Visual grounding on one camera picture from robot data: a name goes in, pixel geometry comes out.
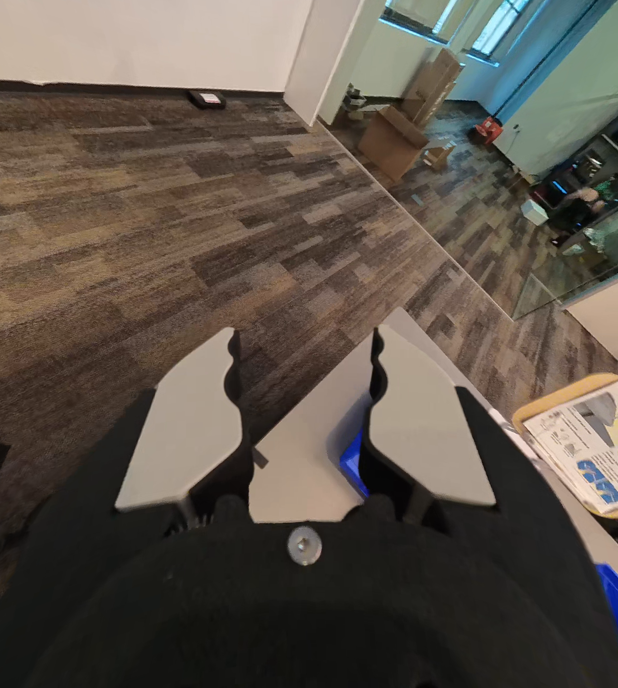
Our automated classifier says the small cardboard box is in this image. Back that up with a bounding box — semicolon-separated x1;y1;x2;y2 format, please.
422;140;456;171

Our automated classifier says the open cardboard box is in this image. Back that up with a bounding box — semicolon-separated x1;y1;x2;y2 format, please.
356;105;430;183

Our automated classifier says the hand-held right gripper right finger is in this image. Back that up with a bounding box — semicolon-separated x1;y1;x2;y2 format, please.
360;325;498;525

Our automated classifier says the tall cardboard box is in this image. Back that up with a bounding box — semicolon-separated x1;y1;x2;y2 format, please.
401;47;464;128

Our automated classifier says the wooden instruction board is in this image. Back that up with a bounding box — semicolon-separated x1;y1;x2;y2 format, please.
512;364;618;519

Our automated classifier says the red box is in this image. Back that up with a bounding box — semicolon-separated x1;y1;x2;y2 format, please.
474;116;505;145

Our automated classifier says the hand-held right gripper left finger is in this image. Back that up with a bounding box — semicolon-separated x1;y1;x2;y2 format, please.
114;327;253;517

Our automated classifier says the blue plastic bin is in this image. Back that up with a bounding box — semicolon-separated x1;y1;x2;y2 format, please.
339;429;370;498

